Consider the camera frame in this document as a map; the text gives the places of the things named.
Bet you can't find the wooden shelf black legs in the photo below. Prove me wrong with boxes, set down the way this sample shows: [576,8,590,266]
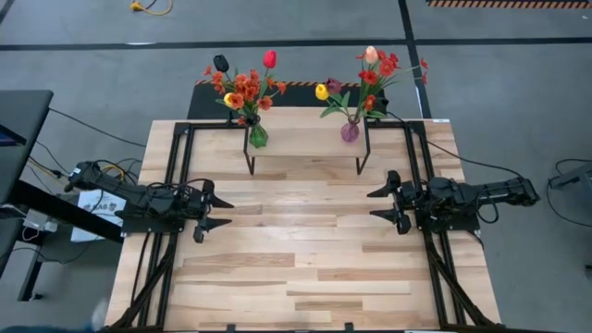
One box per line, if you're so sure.
[226,105,386,176]

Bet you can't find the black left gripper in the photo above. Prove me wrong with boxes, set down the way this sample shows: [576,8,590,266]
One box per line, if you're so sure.
[192,179,235,244]

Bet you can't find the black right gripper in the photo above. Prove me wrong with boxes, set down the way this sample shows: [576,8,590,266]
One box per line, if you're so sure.
[367,169,418,236]

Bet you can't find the white printed paper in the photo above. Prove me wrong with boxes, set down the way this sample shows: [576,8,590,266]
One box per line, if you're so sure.
[70,188,127,244]

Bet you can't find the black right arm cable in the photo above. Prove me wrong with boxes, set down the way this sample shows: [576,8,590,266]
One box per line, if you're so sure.
[383,109,514,179]

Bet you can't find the black desk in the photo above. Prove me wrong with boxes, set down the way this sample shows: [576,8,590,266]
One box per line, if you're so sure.
[0,90,124,302]

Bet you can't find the orange artificial flower bunch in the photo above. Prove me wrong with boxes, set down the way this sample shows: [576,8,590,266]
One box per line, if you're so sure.
[203,64,288,126]
[354,45,430,122]

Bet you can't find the yellow extension cord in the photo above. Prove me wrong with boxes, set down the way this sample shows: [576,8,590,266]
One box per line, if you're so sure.
[129,0,174,17]

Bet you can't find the green glass vase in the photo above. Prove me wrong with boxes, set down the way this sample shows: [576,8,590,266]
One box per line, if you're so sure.
[248,120,270,150]

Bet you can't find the yellow artificial tulip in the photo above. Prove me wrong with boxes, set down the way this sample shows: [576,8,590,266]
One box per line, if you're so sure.
[314,82,355,122]
[216,92,253,121]

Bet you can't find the black striped floor mat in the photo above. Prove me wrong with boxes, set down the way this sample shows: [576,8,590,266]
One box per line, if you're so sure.
[425,0,592,9]
[187,79,388,120]

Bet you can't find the red artificial tulip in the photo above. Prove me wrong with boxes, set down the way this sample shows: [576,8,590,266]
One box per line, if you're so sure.
[258,49,278,117]

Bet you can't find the pink glass vase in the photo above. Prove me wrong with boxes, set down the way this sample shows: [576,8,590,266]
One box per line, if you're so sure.
[340,115,361,143]

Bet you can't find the cream artificial tulip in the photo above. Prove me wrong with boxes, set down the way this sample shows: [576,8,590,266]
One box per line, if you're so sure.
[353,44,380,121]

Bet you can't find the black aluminium table frame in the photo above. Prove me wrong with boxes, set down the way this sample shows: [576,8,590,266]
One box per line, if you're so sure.
[104,117,505,333]

